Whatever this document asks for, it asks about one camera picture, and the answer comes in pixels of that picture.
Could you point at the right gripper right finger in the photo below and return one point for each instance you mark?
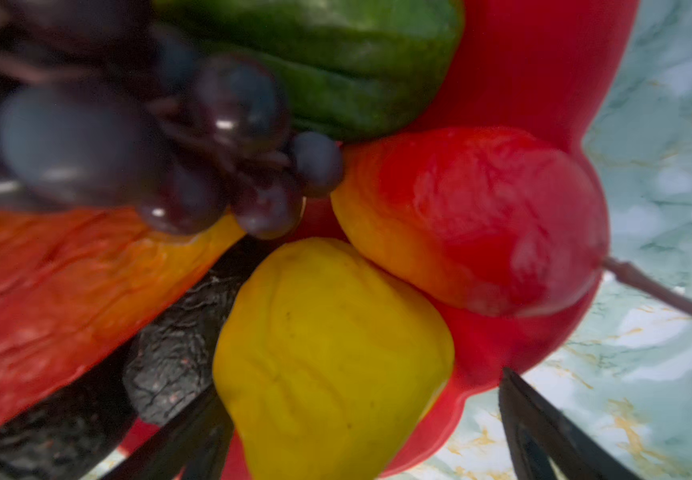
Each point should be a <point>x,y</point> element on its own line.
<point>542,440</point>

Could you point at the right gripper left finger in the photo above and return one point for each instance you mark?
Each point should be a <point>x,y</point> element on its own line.
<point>193,445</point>

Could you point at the yellow bell pepper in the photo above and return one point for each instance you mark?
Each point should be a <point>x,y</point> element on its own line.
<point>327,364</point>

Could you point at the red orange pepper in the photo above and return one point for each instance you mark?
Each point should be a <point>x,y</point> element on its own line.
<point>75,286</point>

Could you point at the red yellow mango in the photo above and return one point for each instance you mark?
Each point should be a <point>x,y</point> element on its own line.
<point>489,219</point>

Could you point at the purple grape bunch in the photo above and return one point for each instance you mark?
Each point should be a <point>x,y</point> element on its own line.
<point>103,107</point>

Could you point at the green fruit in plate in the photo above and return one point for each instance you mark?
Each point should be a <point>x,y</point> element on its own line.
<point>354,70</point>

